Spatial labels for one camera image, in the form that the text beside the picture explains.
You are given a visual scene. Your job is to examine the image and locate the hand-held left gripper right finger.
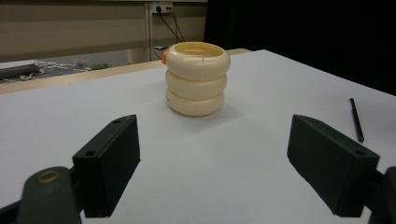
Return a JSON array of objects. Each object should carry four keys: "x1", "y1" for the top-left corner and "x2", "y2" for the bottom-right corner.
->
[{"x1": 286, "y1": 114, "x2": 381, "y2": 218}]

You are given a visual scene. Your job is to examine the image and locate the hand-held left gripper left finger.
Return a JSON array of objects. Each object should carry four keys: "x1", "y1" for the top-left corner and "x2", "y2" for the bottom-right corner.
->
[{"x1": 72, "y1": 114, "x2": 141, "y2": 218}]

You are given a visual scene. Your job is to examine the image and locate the cream ribbed round holder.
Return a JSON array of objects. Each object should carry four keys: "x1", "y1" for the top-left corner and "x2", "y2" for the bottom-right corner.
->
[{"x1": 164, "y1": 41, "x2": 232, "y2": 118}]

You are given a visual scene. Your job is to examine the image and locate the thin black pencil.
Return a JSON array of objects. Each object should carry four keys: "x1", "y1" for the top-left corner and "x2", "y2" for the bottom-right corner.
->
[{"x1": 348, "y1": 97, "x2": 365, "y2": 144}]

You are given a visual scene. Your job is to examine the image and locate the light wooden table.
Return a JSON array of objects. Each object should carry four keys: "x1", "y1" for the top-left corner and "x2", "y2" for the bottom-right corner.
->
[{"x1": 0, "y1": 48, "x2": 252, "y2": 95}]

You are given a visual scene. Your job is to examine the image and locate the white board sheet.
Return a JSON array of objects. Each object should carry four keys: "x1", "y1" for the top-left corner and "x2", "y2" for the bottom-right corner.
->
[{"x1": 0, "y1": 49, "x2": 396, "y2": 224}]

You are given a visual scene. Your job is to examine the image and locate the black curtain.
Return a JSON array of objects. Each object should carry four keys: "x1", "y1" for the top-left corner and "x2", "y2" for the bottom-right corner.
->
[{"x1": 204, "y1": 0, "x2": 396, "y2": 96}]

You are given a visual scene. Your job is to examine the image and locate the white cable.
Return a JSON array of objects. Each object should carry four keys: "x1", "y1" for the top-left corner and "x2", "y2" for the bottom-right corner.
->
[{"x1": 19, "y1": 61, "x2": 77, "y2": 81}]

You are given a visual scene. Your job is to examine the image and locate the black cable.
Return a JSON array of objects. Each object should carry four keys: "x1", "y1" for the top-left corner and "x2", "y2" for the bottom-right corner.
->
[
  {"x1": 169, "y1": 7, "x2": 185, "y2": 43},
  {"x1": 156, "y1": 6, "x2": 184, "y2": 44}
]

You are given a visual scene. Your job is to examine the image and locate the white wall socket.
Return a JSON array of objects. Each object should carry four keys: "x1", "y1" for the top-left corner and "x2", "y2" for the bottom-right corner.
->
[{"x1": 151, "y1": 2, "x2": 174, "y2": 14}]

